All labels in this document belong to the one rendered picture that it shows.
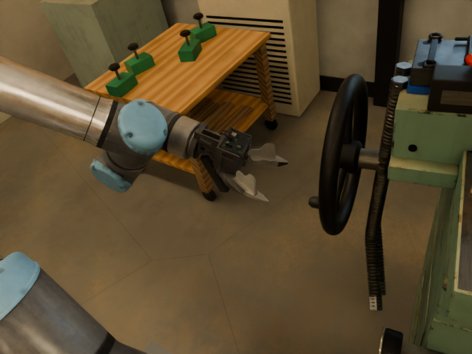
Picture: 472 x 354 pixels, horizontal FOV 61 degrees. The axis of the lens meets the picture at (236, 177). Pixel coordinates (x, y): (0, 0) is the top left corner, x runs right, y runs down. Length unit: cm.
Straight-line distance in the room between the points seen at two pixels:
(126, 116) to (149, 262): 110
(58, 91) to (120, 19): 173
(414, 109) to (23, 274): 56
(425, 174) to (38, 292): 55
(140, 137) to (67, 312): 30
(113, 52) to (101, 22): 16
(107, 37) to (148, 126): 168
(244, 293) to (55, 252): 91
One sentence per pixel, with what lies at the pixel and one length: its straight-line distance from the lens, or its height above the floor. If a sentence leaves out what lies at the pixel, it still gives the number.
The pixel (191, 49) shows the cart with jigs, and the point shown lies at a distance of 181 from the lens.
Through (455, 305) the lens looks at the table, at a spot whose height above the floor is 87.
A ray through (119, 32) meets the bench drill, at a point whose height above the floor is 51.
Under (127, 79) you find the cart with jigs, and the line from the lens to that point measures 174.
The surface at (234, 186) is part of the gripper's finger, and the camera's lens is 86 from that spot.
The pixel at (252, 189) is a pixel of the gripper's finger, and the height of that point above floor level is 72.
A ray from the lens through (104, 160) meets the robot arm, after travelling 84.
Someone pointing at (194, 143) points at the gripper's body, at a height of 80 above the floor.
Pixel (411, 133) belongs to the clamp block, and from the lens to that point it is 63.
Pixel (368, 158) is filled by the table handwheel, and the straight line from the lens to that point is 73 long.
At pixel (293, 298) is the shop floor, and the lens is 151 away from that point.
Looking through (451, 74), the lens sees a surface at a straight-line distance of 60.
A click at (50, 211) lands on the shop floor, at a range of 223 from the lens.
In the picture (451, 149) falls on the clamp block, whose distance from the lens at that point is 65.
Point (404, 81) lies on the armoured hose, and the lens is 65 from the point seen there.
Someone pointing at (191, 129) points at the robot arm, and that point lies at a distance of 87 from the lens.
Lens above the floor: 131
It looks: 42 degrees down
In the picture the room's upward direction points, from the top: 14 degrees counter-clockwise
